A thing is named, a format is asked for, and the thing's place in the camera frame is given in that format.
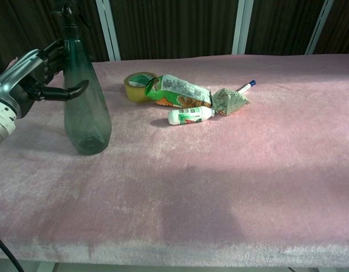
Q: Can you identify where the folded printed paper wrapper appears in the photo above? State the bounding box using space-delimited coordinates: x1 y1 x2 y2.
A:
211 87 251 117

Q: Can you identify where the dark pleated curtain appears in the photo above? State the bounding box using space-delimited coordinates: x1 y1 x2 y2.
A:
0 0 349 77

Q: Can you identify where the white marker with blue cap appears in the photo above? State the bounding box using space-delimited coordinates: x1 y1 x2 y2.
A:
235 79 257 94

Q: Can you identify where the green snack bag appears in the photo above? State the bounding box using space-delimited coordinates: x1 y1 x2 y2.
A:
144 74 212 109

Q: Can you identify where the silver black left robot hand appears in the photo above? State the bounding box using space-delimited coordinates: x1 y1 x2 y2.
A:
0 39 90 120

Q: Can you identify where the green transparent spray bottle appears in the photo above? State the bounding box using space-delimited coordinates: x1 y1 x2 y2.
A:
51 3 113 156

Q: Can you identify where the small white plastic bottle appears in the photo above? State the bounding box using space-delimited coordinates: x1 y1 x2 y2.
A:
167 106 215 125

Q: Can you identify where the yellow packing tape roll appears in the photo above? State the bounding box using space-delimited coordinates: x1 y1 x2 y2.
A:
123 71 159 104

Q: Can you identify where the pink fleece table cloth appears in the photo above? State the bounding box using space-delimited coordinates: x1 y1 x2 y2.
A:
0 53 349 269

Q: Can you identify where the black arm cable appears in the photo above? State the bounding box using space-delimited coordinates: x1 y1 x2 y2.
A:
0 228 25 272

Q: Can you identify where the white metal frame post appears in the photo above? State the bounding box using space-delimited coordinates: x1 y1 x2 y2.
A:
95 0 121 61
232 0 254 56
305 0 335 55

